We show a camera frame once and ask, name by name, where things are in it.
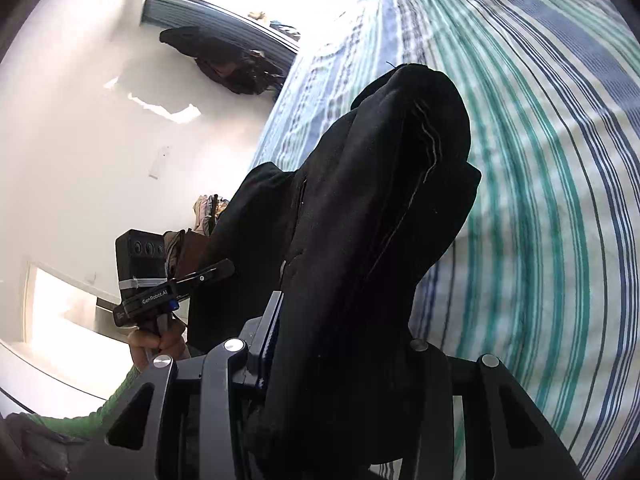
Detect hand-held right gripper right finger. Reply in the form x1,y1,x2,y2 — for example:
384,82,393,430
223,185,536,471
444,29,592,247
400,339,586,480

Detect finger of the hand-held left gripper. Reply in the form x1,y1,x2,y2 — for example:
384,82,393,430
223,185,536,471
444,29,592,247
170,259,236,297

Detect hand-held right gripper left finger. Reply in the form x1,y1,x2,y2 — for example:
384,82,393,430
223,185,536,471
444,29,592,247
65,290,286,480

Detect black pants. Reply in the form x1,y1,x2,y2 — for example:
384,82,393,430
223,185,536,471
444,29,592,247
187,62,483,480

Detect person's left forearm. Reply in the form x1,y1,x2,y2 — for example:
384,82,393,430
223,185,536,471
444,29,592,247
5,365,143,441

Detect person's left hand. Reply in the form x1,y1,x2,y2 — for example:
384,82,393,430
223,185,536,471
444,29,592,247
127,317,188,368

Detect brown clothes pile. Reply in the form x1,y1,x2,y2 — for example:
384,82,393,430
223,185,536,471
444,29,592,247
164,194,233,281

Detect striped bed sheet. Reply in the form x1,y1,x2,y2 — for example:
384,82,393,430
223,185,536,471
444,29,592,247
250,0,640,480

